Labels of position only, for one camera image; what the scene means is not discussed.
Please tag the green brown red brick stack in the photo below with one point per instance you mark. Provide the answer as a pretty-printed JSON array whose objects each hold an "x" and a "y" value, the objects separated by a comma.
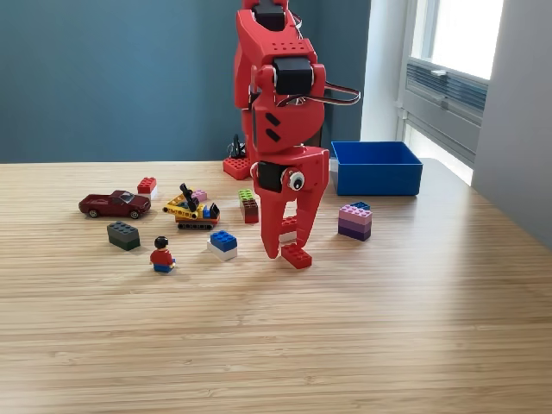
[{"x": 249, "y": 209}]

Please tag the blue white brick stack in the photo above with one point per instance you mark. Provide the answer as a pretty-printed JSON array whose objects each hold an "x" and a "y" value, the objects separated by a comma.
[{"x": 223, "y": 243}]

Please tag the yellow toy digger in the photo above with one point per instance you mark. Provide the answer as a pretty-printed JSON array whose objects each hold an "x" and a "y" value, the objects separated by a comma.
[{"x": 196, "y": 215}]

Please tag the blue plastic bin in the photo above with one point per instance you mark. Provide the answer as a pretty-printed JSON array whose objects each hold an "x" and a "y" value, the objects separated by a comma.
[{"x": 379, "y": 179}]

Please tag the long red white brick stack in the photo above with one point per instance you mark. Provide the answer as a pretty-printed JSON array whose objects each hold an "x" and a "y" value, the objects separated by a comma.
[{"x": 289, "y": 224}]

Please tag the pink purple brick stack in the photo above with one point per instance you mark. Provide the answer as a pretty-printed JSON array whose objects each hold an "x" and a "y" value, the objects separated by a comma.
[{"x": 355, "y": 222}]

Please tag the toy figure red shirt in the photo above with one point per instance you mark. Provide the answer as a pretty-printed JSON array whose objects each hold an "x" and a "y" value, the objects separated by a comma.
[{"x": 161, "y": 258}]

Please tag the small red white brick stack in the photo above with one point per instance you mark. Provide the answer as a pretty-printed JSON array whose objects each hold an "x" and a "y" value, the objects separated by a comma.
[{"x": 146, "y": 185}]

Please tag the grey brick stack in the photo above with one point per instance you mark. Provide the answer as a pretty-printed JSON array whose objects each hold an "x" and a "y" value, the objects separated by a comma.
[{"x": 125, "y": 237}]

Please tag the dark red toy pickup car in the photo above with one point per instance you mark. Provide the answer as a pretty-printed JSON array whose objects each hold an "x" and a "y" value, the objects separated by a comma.
[{"x": 114, "y": 206}]

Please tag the grey window vent unit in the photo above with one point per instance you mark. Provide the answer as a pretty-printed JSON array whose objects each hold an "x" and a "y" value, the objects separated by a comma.
[{"x": 457, "y": 86}]

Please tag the white window frame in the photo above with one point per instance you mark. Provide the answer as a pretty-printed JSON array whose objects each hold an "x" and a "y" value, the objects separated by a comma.
[{"x": 424, "y": 26}]

